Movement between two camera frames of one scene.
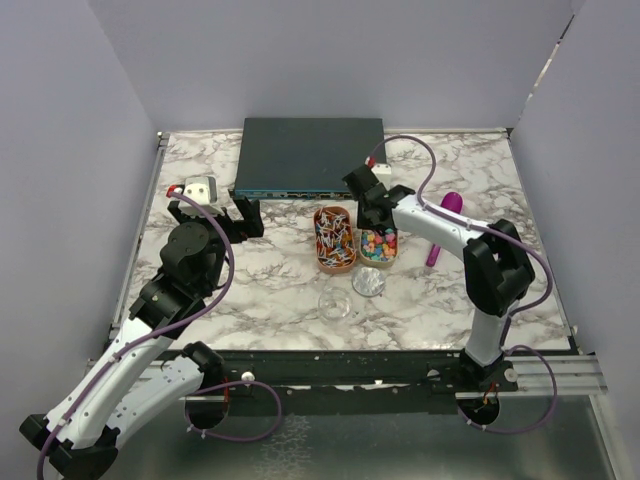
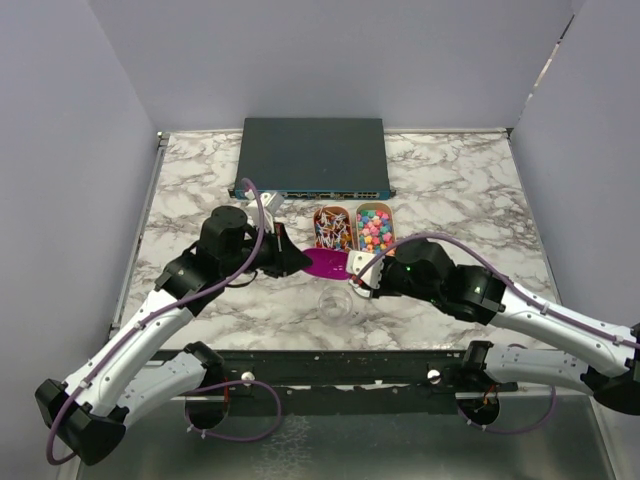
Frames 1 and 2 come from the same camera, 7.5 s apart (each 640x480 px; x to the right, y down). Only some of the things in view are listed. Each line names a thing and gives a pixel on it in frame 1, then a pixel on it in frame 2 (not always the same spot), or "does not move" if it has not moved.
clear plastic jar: (335, 304) does not move
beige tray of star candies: (378, 249) does not move
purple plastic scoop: (454, 202) to (328, 263)
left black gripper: (251, 226) to (287, 258)
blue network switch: (303, 158) does not move
